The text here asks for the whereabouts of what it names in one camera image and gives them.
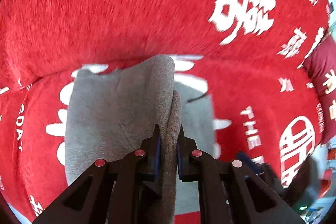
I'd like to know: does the red printed blanket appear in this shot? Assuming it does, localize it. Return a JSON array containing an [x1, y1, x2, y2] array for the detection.
[[1, 0, 329, 222]]

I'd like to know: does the grey knit garment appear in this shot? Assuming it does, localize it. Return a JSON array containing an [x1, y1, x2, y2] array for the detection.
[[65, 55, 215, 223]]

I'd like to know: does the dark red pillow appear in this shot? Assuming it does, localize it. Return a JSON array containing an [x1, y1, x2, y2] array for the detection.
[[303, 35, 336, 144]]

